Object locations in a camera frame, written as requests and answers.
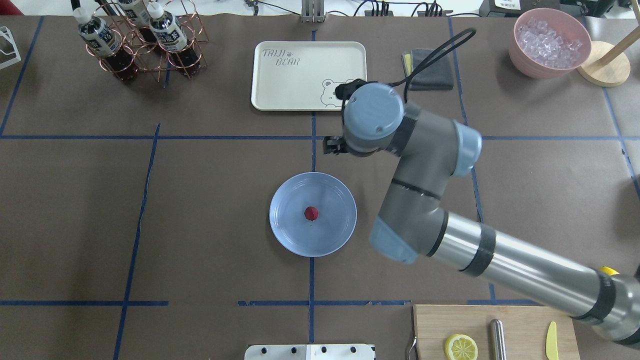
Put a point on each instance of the red strawberry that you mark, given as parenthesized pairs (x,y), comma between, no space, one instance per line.
(311,213)

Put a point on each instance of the pink bowl with ice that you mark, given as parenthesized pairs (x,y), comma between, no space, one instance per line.
(547,43)

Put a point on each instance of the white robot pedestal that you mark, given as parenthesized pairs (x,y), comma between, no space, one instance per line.
(348,351)

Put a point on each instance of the wooden cutting board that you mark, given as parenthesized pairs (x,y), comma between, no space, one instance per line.
(524,330)

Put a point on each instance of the middle dark drink bottle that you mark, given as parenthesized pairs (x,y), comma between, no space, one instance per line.
(170,35)

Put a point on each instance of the aluminium frame post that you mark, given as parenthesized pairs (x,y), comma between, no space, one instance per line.
(313,11)

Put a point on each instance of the cream bear tray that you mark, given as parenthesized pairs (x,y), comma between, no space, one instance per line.
(297,76)

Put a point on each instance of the front dark drink bottle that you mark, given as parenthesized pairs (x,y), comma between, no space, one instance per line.
(105,44)

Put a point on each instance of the blue plate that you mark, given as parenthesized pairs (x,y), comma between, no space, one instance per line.
(336,221)

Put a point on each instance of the yellow plastic knife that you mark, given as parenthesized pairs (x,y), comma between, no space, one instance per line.
(551,342)

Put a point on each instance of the dark drink bottle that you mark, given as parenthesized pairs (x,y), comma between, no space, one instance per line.
(105,44)
(136,12)
(170,35)

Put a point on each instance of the whole yellow lemon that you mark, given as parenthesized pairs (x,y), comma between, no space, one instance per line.
(608,271)

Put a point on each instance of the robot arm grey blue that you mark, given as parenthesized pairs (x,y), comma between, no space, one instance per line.
(411,223)

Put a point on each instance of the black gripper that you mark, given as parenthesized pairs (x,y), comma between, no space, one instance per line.
(332,145)

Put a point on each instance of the lemon half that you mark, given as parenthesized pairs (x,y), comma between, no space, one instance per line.
(460,346)

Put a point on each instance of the back dark drink bottle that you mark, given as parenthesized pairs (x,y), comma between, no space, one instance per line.
(136,12)

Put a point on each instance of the white wire cup basket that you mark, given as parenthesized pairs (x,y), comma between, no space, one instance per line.
(9,51)

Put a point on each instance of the copper wire bottle rack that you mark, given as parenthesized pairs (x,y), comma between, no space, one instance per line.
(149,56)

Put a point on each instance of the metal handled knife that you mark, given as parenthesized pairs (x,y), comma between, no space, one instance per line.
(498,340)

